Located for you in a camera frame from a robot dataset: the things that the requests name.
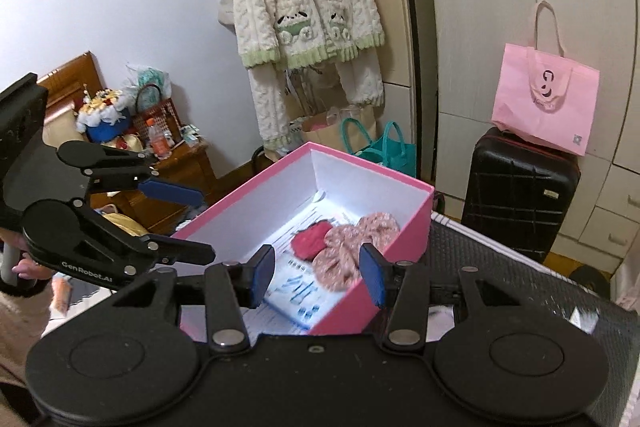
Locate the wooden nightstand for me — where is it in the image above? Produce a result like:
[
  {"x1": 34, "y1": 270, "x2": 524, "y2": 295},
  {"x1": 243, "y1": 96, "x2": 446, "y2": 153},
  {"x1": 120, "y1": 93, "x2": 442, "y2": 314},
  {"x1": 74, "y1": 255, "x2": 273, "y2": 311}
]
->
[{"x1": 90, "y1": 141, "x2": 217, "y2": 235}]

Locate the black honeycomb table mat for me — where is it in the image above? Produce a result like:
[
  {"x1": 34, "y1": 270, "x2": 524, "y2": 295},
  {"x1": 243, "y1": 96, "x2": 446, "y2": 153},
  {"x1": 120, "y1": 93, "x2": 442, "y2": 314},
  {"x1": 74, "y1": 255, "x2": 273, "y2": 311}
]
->
[{"x1": 366, "y1": 208, "x2": 640, "y2": 427}]

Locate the pink tote bag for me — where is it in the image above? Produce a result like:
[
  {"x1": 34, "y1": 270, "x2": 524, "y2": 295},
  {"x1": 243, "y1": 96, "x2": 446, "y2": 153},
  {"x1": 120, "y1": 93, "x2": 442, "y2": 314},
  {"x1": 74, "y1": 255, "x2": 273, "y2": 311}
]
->
[{"x1": 491, "y1": 26, "x2": 600, "y2": 157}]

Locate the teal gift bag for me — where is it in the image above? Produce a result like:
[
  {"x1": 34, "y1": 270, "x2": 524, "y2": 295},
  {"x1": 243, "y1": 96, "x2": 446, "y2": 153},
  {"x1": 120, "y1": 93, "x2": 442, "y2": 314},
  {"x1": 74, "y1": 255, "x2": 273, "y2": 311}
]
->
[{"x1": 341, "y1": 117, "x2": 418, "y2": 178}]

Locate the pink cardboard box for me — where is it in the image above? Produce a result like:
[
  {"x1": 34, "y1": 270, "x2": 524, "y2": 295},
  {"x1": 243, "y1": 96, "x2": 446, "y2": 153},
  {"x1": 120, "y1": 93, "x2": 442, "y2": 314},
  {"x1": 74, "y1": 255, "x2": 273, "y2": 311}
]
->
[{"x1": 176, "y1": 145, "x2": 434, "y2": 339}]

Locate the black suitcase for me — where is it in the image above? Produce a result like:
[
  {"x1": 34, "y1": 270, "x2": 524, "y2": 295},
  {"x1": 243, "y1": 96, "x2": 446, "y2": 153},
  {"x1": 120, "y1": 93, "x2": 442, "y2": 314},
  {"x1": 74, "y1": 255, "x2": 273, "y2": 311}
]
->
[{"x1": 461, "y1": 128, "x2": 580, "y2": 263}]

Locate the red strawberry plush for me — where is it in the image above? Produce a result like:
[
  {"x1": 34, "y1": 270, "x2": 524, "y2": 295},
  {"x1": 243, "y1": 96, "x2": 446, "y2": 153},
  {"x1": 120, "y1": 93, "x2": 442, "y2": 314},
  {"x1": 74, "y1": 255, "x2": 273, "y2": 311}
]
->
[{"x1": 291, "y1": 220, "x2": 333, "y2": 261}]

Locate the brown paper bag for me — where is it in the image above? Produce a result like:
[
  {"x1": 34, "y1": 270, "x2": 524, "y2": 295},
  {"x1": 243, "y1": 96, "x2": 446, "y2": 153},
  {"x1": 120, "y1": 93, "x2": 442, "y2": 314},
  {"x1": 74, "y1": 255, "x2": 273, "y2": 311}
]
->
[{"x1": 300, "y1": 105, "x2": 378, "y2": 154}]

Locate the orange drink bottle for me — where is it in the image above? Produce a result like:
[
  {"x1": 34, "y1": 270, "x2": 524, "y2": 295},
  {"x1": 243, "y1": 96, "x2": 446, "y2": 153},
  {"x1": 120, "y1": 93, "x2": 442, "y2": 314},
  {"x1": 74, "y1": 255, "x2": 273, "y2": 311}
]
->
[{"x1": 146, "y1": 118, "x2": 171, "y2": 160}]

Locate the blue flower bouquet box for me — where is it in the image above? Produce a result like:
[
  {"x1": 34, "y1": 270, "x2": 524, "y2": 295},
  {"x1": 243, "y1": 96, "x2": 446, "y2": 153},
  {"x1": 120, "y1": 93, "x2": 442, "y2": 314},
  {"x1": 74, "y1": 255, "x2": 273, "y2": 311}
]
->
[{"x1": 75, "y1": 89, "x2": 134, "y2": 143}]

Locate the printed paper sheet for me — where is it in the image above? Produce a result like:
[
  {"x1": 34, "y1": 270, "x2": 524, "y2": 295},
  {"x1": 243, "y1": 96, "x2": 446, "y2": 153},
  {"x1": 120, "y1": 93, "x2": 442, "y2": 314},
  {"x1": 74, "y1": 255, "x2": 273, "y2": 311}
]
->
[{"x1": 242, "y1": 193, "x2": 357, "y2": 336}]

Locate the woven basket bag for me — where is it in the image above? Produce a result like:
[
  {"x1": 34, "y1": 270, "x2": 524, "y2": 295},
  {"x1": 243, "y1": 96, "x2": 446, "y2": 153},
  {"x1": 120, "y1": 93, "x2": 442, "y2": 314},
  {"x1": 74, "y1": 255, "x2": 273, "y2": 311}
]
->
[{"x1": 132, "y1": 83, "x2": 182, "y2": 143}]

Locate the beige canvas tote bag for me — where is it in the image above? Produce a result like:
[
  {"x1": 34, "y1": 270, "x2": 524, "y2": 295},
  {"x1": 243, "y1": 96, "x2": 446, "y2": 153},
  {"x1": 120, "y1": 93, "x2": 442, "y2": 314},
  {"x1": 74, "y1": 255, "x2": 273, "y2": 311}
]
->
[{"x1": 218, "y1": 0, "x2": 234, "y2": 27}]

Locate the person's left hand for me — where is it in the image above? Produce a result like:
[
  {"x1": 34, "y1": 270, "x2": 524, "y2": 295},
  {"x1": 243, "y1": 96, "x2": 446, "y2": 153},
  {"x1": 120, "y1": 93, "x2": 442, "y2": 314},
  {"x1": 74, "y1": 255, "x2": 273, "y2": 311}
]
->
[{"x1": 12, "y1": 255, "x2": 54, "y2": 281}]

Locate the pink floral scrunchie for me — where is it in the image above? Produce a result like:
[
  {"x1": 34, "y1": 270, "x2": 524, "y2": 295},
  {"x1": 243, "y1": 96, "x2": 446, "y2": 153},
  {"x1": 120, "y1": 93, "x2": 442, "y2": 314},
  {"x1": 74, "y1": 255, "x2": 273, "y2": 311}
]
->
[{"x1": 311, "y1": 212, "x2": 400, "y2": 292}]

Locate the beige wardrobe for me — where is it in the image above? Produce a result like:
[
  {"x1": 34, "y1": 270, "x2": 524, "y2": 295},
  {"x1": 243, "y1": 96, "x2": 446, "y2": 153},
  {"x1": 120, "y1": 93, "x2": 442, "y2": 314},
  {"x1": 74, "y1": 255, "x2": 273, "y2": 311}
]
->
[{"x1": 434, "y1": 0, "x2": 639, "y2": 273}]

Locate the cream knitted cardigan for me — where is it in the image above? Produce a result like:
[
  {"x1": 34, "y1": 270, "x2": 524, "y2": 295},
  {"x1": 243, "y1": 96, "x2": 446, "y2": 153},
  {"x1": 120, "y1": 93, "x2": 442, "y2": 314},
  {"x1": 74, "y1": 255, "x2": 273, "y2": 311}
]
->
[{"x1": 233, "y1": 0, "x2": 385, "y2": 156}]

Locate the blue white wipes pack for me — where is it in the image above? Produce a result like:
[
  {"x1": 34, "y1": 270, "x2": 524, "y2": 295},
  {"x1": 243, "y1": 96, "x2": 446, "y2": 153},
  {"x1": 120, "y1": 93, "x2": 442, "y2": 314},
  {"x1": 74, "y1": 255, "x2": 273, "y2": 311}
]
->
[{"x1": 265, "y1": 253, "x2": 345, "y2": 329}]

